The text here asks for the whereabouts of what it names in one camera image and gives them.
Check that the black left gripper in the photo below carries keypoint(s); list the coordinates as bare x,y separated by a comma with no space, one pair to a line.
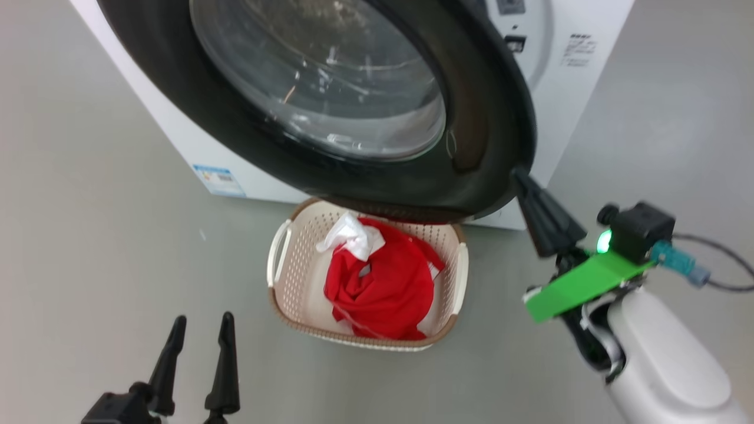
121,409

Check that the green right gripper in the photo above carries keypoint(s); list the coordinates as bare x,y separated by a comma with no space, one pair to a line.
583,285

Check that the black washing machine glass door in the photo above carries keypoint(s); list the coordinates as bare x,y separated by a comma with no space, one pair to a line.
471,118

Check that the white front-load washing machine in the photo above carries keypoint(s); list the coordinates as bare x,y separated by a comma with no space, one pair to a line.
577,106

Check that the cream perforated laundry basket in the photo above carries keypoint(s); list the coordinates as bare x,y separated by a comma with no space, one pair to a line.
300,277

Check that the small black door lock socket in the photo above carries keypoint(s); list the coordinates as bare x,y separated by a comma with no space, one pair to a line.
515,44

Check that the black text sticker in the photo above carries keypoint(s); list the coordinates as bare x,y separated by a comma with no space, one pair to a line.
579,50

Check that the blue energy label sticker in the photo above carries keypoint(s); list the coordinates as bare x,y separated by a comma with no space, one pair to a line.
219,179

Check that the grey warning label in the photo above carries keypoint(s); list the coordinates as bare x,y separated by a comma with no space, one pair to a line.
510,6

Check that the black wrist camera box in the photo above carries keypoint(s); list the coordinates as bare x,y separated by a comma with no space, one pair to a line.
642,232

